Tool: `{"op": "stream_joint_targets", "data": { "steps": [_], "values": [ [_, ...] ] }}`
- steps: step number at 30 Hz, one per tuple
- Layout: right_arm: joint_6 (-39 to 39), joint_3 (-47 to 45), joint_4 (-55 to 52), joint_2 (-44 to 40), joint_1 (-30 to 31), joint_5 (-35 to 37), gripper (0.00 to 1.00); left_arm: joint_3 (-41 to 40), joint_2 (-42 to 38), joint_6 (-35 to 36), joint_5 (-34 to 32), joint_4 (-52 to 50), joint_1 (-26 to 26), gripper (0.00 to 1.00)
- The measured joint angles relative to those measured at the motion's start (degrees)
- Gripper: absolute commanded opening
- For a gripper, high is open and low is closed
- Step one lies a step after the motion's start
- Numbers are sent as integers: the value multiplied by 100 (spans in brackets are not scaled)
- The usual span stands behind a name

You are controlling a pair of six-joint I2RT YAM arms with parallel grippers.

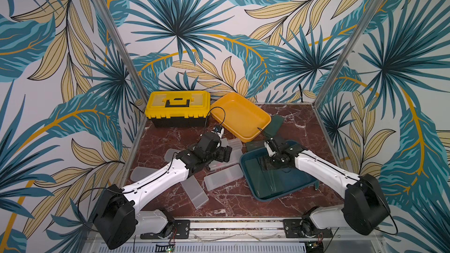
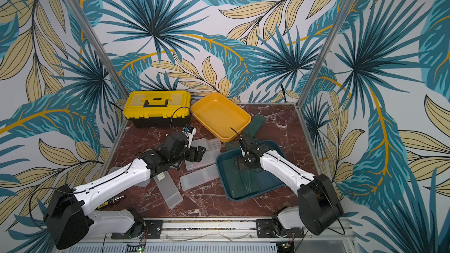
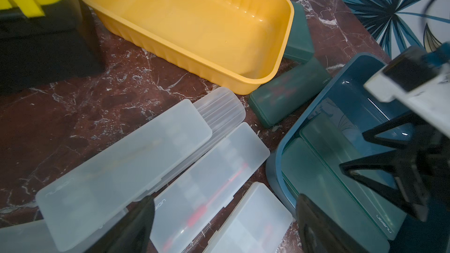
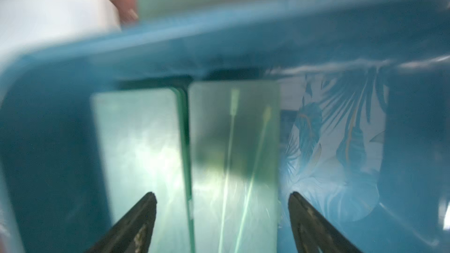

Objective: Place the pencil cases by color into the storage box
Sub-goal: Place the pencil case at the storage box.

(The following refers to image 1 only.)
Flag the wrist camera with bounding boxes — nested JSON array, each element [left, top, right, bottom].
[[264, 138, 277, 157], [212, 125, 225, 139]]

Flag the clear pencil case labelled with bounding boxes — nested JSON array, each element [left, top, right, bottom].
[[181, 176, 209, 209]]

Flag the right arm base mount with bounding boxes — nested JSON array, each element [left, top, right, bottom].
[[282, 219, 333, 239]]

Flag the yellow plastic tray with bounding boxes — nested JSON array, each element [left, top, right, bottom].
[[210, 93, 271, 143]]

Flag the clear pencil case lower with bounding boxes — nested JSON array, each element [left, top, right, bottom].
[[204, 164, 244, 191]]

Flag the right aluminium frame post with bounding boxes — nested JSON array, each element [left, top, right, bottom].
[[312, 0, 383, 110]]

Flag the clear pencil case pink inside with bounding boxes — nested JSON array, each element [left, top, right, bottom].
[[208, 150, 243, 171]]

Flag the green pencil case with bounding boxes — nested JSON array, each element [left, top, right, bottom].
[[263, 115, 285, 137], [246, 140, 265, 152], [258, 156, 291, 184], [244, 158, 271, 199]]

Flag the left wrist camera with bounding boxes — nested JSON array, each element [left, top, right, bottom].
[[212, 125, 225, 139]]

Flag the clear pencil case top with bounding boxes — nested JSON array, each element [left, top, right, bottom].
[[220, 138, 243, 157]]

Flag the green pencil case back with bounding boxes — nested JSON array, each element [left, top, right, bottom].
[[263, 115, 285, 137]]

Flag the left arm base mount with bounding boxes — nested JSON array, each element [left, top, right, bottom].
[[140, 220, 191, 240]]

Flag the aluminium frame post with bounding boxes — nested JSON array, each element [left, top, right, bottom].
[[92, 0, 149, 101], [312, 0, 383, 110]]

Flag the left aluminium frame post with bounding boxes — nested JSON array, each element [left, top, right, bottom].
[[92, 0, 149, 101]]

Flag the aluminium front rail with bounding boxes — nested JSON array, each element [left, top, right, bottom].
[[84, 217, 356, 253]]

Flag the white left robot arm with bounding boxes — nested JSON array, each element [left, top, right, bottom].
[[93, 132, 232, 250]]

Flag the teal plastic tray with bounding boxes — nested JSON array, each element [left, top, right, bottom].
[[240, 148, 319, 202]]

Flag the yellow black toolbox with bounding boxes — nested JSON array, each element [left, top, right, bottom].
[[145, 91, 211, 128]]

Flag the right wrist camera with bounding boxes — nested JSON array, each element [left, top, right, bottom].
[[264, 138, 277, 157]]

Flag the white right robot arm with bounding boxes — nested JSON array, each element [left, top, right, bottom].
[[262, 136, 391, 237]]

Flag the clear pencil case far left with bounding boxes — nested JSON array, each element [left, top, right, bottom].
[[130, 166, 158, 182]]

